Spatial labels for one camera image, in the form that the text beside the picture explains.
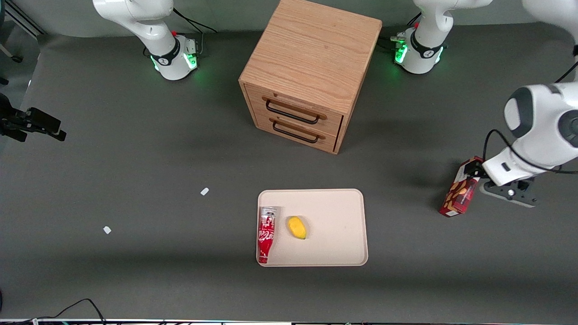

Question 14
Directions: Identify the red cookie box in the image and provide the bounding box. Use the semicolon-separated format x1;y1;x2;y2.
439;156;484;218

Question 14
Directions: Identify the beige plastic tray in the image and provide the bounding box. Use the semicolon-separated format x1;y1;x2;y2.
256;188;369;267

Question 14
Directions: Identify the wooden drawer front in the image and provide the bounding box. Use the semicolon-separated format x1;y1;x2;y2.
247;85;345;136
254;112;340;152

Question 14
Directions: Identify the yellow lemon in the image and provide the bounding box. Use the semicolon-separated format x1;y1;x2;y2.
287;216;308;241

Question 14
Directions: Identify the wooden drawer cabinet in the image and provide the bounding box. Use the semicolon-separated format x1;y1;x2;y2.
238;0;383;155

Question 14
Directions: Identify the red cola can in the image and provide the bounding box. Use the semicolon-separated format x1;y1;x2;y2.
257;206;277;265

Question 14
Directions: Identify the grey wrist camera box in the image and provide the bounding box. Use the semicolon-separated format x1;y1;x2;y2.
479;177;538;209

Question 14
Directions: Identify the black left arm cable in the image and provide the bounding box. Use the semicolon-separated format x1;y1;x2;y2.
482;60;578;175

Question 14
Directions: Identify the black metal drawer handle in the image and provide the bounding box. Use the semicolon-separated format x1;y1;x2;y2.
265;100;320;125
272;121;320;144

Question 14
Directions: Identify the black right arm base cable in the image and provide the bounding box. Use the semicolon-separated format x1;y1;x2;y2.
173;8;218;35

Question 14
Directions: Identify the black floor cable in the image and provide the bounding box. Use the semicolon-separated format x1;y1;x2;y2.
35;298;107;324

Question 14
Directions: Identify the black camera clamp mount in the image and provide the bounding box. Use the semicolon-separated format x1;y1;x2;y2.
0;92;67;143

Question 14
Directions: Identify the aluminium frame rail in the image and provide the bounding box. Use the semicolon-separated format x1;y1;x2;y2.
4;0;47;37

